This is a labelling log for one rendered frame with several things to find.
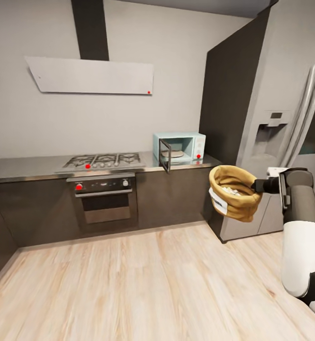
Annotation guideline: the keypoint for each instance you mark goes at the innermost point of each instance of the range hood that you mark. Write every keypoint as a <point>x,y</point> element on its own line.
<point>94,72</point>

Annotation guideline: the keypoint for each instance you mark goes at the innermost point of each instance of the microwave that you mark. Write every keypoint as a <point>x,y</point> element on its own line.
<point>177,146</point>

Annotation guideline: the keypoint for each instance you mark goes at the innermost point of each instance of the fridge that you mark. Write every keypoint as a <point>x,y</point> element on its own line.
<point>258,105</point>

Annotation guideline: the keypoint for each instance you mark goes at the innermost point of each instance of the oven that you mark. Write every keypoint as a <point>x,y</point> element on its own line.
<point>104,201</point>

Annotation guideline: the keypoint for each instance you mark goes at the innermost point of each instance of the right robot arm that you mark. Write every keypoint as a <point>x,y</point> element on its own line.
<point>297,201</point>

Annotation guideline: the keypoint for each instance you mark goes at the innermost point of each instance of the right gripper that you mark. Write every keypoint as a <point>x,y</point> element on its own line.
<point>263,185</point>

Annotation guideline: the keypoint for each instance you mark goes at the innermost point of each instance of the popcorn bag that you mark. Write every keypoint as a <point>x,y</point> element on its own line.
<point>240,207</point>

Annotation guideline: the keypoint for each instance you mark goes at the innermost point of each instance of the burner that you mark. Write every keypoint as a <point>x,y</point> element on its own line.
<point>102,161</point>

